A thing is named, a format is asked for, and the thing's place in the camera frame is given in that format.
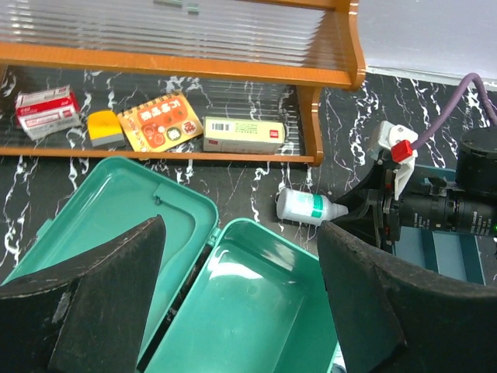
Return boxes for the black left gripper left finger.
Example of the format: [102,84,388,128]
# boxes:
[1,215,166,372]

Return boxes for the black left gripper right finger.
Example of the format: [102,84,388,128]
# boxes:
[317,222,496,372]

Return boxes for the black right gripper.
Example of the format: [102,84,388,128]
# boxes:
[333,126,496,249]

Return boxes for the teal medicine kit box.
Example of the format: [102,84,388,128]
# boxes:
[2,157,337,372]

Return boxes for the white bottle green label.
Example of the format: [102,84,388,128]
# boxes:
[276,188,349,226]

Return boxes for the red white medicine box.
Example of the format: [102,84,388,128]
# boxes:
[15,85,82,141]

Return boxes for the cream medicine box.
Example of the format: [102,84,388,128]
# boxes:
[203,117,285,155]

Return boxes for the dark blue divided tray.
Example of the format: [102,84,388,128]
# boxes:
[391,161,496,284]

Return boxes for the yellow grey small box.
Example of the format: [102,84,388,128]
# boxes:
[87,110,125,148]

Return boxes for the orange spiral notebook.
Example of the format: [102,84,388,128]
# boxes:
[117,91,203,152]

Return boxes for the wooden shelf rack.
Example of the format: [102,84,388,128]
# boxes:
[1,1,366,166]

